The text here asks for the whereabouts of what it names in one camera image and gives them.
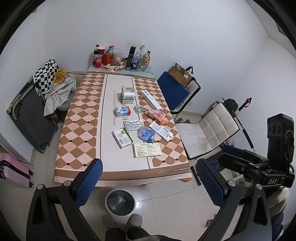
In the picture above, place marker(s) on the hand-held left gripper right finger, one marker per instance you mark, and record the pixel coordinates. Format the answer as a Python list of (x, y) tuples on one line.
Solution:
[(211, 183)]

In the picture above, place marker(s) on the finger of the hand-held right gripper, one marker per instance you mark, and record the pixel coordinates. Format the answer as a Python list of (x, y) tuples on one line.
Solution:
[(240, 151), (235, 162)]

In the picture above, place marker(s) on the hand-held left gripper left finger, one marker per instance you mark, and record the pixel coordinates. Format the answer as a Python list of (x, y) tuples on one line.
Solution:
[(91, 178)]

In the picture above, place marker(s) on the white round waste bin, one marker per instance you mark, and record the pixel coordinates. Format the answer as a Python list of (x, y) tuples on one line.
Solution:
[(108, 204)]

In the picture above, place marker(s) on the blue white medicine box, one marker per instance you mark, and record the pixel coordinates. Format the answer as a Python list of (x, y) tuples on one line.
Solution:
[(122, 112)]

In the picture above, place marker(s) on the orange plastic bag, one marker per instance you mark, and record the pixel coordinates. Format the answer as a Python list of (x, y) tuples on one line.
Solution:
[(157, 115)]

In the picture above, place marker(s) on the white green medicine box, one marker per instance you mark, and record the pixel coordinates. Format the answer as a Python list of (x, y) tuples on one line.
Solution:
[(127, 97)]

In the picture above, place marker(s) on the long white box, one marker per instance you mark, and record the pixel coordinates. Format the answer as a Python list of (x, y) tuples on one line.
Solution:
[(150, 99)]

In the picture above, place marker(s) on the person's right forearm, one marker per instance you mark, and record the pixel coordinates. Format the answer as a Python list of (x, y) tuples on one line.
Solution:
[(278, 200)]

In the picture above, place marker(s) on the dining table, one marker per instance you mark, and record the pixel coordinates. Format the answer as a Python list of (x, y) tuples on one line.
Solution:
[(115, 183)]

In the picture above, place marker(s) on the white padded chair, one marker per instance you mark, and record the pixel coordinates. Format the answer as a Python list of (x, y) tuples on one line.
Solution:
[(208, 129)]

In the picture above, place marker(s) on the grey left slipper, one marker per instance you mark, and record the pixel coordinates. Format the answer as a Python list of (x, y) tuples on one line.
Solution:
[(109, 221)]

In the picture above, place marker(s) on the grey slipper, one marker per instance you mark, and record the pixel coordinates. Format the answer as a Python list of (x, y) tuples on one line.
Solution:
[(109, 221), (135, 220)]

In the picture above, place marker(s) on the white green flat box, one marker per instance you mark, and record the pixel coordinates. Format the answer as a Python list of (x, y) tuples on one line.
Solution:
[(122, 138)]

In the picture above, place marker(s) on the checkered tablecloth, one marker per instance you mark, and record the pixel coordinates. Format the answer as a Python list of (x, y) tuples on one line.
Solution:
[(76, 129)]

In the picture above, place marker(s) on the grey right slipper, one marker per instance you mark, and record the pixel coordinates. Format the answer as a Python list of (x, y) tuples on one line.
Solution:
[(135, 220)]

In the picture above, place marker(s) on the silver blister pack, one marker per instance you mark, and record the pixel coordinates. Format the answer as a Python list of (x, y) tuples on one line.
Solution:
[(133, 125)]

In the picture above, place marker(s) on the blue plastic bag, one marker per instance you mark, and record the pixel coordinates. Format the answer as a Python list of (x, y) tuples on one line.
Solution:
[(145, 134)]

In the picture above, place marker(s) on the flat white printed box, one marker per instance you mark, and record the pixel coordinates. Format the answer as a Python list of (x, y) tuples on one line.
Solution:
[(161, 131)]

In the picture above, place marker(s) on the black framed white chair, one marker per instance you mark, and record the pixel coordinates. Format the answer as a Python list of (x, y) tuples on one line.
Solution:
[(193, 90)]

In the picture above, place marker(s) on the pink suitcase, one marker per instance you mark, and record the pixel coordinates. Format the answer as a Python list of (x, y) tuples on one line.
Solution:
[(13, 172)]

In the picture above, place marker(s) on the small round blister pack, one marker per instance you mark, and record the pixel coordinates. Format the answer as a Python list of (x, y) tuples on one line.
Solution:
[(138, 108)]

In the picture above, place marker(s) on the grey cloth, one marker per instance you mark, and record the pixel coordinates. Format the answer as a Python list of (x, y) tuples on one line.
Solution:
[(59, 96)]

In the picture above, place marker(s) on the blue cushion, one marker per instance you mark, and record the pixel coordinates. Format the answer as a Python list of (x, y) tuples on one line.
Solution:
[(173, 91)]

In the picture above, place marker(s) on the cardboard box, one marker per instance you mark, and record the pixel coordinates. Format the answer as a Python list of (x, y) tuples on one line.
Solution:
[(180, 74)]

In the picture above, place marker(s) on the yellow net bag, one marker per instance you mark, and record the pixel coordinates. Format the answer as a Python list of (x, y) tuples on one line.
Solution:
[(61, 75)]

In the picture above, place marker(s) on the brown paper wrappers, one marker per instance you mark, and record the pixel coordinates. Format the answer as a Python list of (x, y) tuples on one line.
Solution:
[(111, 68)]

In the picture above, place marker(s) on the black white checkered cloth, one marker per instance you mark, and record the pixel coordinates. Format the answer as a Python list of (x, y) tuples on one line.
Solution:
[(45, 75)]

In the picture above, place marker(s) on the orange box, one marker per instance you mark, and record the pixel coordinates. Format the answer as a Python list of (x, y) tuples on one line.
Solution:
[(108, 59)]

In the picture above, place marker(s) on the clear snack bag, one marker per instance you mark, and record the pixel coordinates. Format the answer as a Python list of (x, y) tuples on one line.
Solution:
[(117, 58)]

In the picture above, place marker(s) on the dark cola bottle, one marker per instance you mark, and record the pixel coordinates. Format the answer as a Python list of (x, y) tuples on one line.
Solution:
[(96, 53)]

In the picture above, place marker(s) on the red paper cup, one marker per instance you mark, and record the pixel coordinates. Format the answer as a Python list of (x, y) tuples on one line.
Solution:
[(102, 51)]

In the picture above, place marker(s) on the gold label liquor bottle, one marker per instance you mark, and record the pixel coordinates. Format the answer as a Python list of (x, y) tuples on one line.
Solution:
[(145, 62)]

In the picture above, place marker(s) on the black spray can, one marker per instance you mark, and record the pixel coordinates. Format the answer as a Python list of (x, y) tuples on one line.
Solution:
[(131, 54)]

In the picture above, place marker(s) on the blue white carton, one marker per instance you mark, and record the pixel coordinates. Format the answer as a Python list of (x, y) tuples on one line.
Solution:
[(111, 49)]

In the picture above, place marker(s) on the clear glass bottle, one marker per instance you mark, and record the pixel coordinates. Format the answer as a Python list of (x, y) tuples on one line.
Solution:
[(142, 51)]

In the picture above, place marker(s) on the black metal frame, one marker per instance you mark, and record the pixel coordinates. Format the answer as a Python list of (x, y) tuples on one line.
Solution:
[(231, 104)]

